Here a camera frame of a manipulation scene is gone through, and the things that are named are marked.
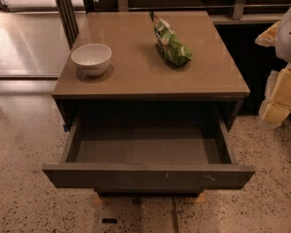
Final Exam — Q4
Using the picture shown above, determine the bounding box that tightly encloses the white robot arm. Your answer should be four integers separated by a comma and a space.
255, 7, 291, 130

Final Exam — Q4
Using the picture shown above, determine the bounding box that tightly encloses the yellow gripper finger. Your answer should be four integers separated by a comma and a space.
259, 63, 291, 129
255, 21, 279, 48

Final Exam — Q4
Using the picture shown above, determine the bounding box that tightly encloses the brown drawer cabinet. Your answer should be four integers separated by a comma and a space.
51, 11, 251, 199

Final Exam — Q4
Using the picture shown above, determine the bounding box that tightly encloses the metal shelf rack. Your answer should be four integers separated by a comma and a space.
55, 0, 291, 42

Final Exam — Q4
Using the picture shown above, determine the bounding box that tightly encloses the black tape floor marker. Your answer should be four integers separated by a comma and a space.
102, 218, 117, 224

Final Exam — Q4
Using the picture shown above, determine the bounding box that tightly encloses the green chip bag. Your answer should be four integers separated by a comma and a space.
149, 12, 192, 67

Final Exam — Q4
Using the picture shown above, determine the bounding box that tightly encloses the grey top drawer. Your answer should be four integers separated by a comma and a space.
42, 116, 256, 190

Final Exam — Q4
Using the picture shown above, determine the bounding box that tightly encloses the white ceramic bowl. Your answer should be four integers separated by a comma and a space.
71, 44, 112, 77

